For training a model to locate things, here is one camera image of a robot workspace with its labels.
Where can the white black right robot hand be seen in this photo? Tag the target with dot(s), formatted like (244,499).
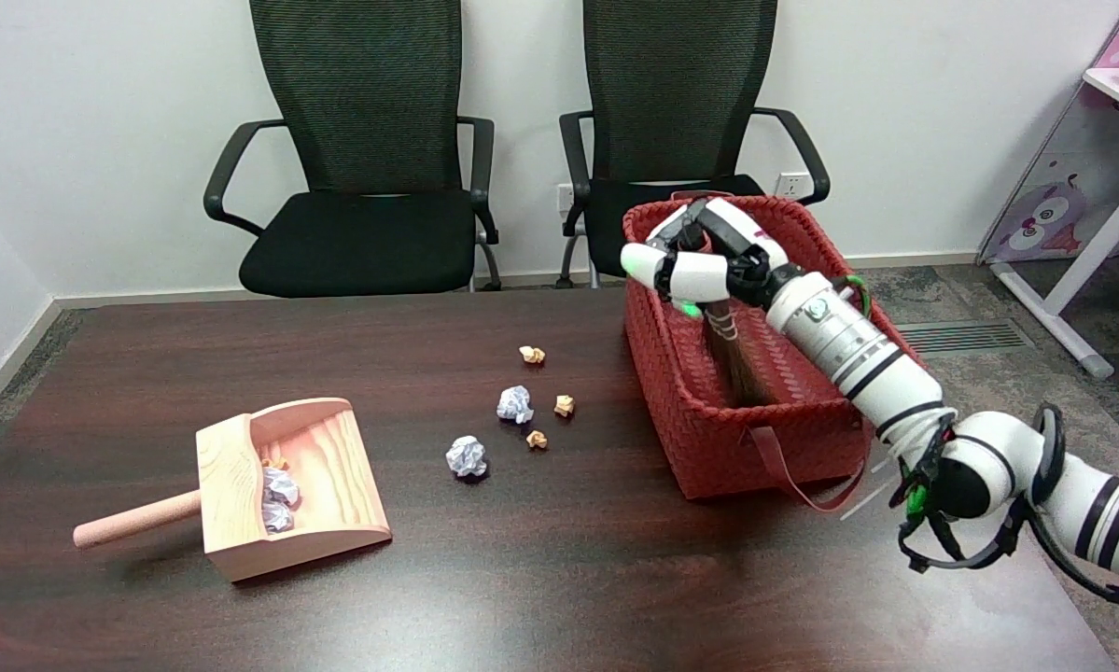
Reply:
(708,275)

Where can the brown straw hand broom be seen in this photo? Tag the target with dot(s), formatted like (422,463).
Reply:
(741,364)

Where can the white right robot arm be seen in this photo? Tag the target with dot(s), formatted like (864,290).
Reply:
(858,359)

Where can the red woven basket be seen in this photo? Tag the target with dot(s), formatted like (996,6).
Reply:
(708,420)

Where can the black mesh office chair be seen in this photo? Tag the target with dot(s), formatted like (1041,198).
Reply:
(676,103)
(363,233)

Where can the small brown crumpled paper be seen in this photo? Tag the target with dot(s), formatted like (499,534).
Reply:
(274,462)
(532,354)
(537,439)
(565,405)

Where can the white crumpled paper ball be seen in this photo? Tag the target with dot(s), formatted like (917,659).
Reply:
(277,518)
(515,404)
(467,456)
(281,485)

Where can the floor vent grille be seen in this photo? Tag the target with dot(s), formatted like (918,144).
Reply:
(965,337)

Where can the pink white children's shelf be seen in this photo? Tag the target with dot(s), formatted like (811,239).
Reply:
(1072,168)

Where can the wooden dustpan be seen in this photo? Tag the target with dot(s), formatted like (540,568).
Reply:
(321,485)

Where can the white wall outlet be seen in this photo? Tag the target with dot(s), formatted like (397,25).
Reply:
(566,199)
(790,185)

